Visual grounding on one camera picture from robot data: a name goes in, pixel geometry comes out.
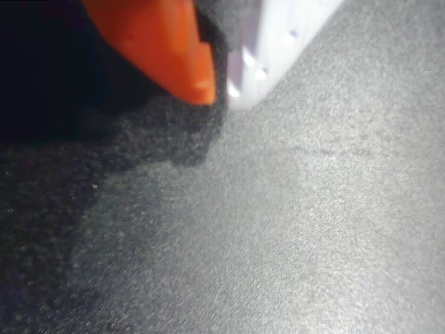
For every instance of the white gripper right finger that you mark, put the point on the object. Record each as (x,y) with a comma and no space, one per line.
(271,45)

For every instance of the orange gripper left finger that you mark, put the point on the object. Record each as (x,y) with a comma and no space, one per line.
(163,45)

